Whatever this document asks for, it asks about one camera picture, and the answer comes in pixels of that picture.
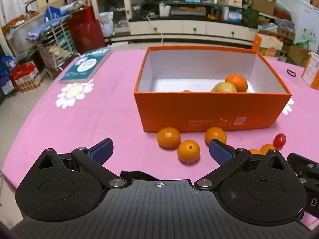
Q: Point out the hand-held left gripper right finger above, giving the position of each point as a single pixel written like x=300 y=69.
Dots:
x=220 y=153

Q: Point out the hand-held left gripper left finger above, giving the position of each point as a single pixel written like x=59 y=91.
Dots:
x=102 y=149

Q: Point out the red cherry tomato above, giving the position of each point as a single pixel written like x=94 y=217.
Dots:
x=279 y=140
x=230 y=147

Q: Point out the orange cardboard box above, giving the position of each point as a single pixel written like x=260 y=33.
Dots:
x=187 y=114

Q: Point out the pink daisy tablecloth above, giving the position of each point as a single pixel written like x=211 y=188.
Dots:
x=112 y=109

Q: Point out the yellow apple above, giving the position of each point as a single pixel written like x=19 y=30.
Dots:
x=224 y=88

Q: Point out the large orange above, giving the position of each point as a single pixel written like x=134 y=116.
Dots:
x=238 y=82

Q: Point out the teal book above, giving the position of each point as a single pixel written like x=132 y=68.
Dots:
x=86 y=64

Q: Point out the red and white carton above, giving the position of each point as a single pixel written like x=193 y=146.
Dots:
x=25 y=77

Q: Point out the red gift bag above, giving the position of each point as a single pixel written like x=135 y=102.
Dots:
x=88 y=37
x=82 y=13

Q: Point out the orange white fruit print box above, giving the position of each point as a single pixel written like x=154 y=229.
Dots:
x=268 y=44

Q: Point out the orange and white carton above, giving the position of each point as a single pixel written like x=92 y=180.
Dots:
x=311 y=72

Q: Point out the blue cartons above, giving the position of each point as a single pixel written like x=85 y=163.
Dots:
x=5 y=67

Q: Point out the white pouch bag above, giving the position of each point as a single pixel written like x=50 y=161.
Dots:
x=107 y=22

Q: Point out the white television stand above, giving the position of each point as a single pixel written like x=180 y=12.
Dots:
x=194 y=27

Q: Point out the white glass door cabinet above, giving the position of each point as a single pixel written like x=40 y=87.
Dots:
x=93 y=5

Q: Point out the blue plastic bag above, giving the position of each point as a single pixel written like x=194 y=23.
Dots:
x=53 y=12

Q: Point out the brown cardboard box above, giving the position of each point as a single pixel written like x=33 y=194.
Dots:
x=263 y=5

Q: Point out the white panel with plant print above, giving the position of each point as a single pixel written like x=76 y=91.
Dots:
x=302 y=17

